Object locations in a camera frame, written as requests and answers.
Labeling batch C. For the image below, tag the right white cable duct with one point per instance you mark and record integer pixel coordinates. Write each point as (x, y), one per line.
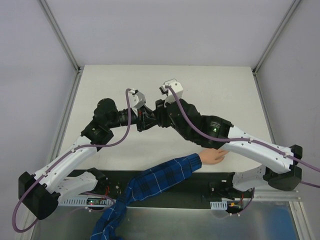
(219, 205)

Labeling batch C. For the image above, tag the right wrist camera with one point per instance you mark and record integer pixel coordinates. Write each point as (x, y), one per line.
(168, 88)

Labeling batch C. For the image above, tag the aluminium frame post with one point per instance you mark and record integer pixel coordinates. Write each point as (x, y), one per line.
(293, 7)
(45, 7)

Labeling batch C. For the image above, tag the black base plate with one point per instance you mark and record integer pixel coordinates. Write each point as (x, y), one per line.
(196, 192)

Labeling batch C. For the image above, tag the white cable duct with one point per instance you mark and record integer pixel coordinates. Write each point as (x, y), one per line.
(86, 201)
(219, 205)

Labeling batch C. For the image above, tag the right aluminium frame post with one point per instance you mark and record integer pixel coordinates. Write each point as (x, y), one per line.
(293, 7)

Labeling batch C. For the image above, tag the left aluminium frame post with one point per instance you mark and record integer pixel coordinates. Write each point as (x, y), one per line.
(45, 7)

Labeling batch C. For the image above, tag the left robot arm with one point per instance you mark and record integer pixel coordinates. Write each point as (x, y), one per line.
(42, 191)

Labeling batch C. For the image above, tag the left white cable duct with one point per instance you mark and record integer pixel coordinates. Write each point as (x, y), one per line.
(86, 201)

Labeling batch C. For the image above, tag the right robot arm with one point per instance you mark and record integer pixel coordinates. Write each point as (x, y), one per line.
(278, 164)

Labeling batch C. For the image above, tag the blue plaid sleeve forearm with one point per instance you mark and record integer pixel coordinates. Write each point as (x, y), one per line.
(140, 190)

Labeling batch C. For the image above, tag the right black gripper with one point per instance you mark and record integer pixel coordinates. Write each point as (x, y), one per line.
(160, 114)

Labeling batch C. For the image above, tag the mannequin hand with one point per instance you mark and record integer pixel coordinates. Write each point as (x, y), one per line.
(211, 156)

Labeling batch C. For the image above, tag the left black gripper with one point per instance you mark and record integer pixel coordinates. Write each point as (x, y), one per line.
(141, 120)

